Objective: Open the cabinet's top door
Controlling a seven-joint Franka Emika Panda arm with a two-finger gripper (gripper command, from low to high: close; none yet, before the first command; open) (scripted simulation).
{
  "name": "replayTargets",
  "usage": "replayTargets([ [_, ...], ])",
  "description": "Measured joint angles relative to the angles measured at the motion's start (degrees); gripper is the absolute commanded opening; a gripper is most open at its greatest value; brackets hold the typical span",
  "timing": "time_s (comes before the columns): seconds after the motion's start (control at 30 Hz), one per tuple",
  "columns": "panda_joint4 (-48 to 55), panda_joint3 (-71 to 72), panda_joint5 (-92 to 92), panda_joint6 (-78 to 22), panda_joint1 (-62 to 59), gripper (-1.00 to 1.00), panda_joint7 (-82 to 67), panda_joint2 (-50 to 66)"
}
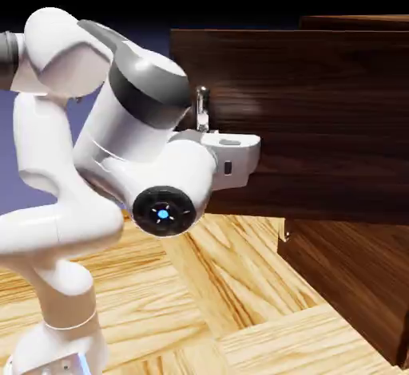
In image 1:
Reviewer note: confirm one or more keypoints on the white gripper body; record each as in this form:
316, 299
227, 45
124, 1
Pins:
239, 161

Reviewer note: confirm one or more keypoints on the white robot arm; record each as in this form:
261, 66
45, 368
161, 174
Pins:
105, 145

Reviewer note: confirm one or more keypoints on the dark wooden cabinet door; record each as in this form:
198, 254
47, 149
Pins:
319, 94
358, 273

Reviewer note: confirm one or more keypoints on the dark wooden cabinet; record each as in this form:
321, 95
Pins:
354, 22

